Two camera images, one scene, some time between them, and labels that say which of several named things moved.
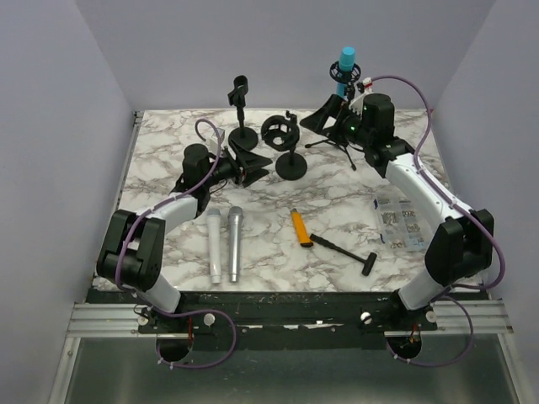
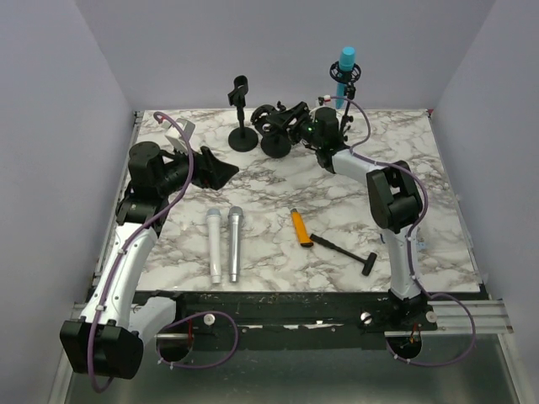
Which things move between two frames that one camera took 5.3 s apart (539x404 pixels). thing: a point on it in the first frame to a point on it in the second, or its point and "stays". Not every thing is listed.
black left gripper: [253, 163] to [210, 172]
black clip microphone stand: [243, 137] stays
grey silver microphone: [235, 220] stays
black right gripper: [333, 107] to [301, 112]
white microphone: [214, 224] stays
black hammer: [367, 263] stays
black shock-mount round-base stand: [281, 134] to [274, 142]
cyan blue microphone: [346, 60] stays
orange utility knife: [301, 231] stays
